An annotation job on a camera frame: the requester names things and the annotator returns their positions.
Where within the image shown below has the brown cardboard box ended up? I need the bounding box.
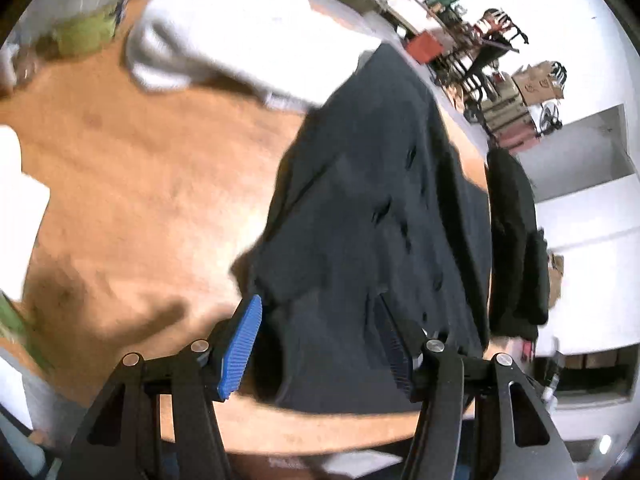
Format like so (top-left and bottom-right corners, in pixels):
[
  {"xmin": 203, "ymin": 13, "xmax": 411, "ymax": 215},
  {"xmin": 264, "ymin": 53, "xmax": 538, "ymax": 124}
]
[{"xmin": 515, "ymin": 60, "xmax": 568, "ymax": 106}]

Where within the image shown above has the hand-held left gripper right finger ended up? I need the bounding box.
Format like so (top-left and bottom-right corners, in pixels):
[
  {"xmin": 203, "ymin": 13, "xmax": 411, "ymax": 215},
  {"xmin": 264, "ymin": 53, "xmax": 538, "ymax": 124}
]
[{"xmin": 372, "ymin": 295, "xmax": 581, "ymax": 480}]

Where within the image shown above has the red paper bag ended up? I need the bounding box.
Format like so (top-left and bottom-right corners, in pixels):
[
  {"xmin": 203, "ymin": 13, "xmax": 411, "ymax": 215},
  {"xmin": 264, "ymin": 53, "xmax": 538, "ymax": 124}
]
[{"xmin": 405, "ymin": 30, "xmax": 443, "ymax": 63}]

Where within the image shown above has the black shirt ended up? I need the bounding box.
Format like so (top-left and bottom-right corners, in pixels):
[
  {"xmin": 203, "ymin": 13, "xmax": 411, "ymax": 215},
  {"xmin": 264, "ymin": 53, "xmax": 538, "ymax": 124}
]
[{"xmin": 232, "ymin": 42, "xmax": 493, "ymax": 413}]

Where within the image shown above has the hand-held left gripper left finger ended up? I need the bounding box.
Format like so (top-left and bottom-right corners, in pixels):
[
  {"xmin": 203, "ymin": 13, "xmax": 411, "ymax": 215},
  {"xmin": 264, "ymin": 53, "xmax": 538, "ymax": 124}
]
[{"xmin": 60, "ymin": 295, "xmax": 263, "ymax": 480}]

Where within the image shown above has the white paper sheet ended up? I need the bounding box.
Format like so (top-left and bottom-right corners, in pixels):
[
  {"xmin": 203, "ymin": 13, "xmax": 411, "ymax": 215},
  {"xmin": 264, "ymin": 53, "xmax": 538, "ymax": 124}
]
[{"xmin": 0, "ymin": 125, "xmax": 51, "ymax": 303}]

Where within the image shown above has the black fleece jacket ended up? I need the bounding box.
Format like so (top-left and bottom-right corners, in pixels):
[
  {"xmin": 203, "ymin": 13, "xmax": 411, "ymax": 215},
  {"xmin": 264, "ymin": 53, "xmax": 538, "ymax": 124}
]
[{"xmin": 486, "ymin": 146, "xmax": 551, "ymax": 341}]

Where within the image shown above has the black floor fan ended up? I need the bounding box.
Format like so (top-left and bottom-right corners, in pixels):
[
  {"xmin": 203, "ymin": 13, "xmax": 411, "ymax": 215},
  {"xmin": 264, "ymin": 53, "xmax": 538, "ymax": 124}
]
[{"xmin": 537, "ymin": 102, "xmax": 563, "ymax": 133}]

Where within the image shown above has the wooden crate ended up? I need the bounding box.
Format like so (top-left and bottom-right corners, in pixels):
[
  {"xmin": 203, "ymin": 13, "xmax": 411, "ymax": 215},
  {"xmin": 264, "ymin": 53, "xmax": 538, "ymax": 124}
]
[{"xmin": 480, "ymin": 75, "xmax": 536, "ymax": 136}]

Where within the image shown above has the light grey sweatshirt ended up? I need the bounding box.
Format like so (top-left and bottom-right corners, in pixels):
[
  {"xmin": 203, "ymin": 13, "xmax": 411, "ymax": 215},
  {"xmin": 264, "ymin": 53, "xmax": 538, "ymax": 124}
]
[{"xmin": 125, "ymin": 0, "xmax": 383, "ymax": 113}]

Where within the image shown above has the clear plastic jar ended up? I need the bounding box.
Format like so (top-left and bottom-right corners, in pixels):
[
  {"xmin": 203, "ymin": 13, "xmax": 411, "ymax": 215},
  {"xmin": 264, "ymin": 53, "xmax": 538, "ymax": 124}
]
[{"xmin": 37, "ymin": 0, "xmax": 133, "ymax": 58}]

